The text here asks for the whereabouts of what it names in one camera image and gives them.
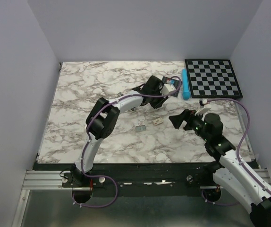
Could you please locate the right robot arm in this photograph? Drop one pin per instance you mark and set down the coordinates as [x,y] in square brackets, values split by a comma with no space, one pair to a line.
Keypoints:
[229,169]

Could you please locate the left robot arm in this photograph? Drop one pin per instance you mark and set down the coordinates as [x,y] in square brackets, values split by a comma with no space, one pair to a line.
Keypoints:
[103,117]

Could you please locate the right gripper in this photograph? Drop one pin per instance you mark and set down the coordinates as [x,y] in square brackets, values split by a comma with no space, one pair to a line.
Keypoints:
[186,114]

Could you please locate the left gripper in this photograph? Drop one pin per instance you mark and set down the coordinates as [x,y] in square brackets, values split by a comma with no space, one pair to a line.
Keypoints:
[162,100]

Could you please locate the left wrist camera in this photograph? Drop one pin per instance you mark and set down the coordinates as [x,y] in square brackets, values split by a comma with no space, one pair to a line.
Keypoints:
[168,89]

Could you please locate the white stapler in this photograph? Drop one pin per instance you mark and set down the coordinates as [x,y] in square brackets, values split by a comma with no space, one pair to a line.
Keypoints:
[151,109]

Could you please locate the staple box sleeve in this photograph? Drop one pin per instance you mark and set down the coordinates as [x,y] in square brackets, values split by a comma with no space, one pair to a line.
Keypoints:
[158,121]

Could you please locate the blue lego brick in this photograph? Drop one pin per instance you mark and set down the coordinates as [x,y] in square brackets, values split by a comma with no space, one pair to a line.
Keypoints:
[170,82]

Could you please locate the dark grey lego baseplate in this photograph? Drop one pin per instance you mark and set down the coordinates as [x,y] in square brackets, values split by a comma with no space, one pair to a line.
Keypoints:
[177,85]

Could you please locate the black white chessboard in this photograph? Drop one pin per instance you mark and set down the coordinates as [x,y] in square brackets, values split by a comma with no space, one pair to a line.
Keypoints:
[212,78]

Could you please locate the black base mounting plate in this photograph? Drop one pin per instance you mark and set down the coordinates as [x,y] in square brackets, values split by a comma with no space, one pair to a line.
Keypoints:
[137,180]

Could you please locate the staple tray with staples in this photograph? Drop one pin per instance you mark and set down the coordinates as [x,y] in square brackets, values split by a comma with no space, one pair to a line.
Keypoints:
[140,128]

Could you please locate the blue toy microphone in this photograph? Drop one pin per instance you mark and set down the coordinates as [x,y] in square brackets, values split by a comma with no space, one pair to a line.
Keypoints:
[186,94]

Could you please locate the aluminium rail frame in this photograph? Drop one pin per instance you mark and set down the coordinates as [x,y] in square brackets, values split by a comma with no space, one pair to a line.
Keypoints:
[44,202]

